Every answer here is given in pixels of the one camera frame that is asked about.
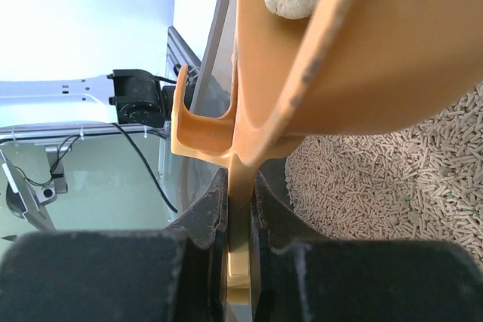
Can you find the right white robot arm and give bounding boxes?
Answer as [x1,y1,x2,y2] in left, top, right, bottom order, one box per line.
[1,69,482,321]

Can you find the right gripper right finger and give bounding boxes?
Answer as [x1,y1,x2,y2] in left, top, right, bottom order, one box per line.
[249,175,482,321]

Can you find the yellow litter scoop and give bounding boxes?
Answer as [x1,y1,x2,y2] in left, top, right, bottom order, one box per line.
[171,0,482,305]

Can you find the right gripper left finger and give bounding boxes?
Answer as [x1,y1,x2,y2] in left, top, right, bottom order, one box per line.
[1,170,228,321]

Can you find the grey litter box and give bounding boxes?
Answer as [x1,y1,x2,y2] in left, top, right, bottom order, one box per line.
[177,0,483,259]

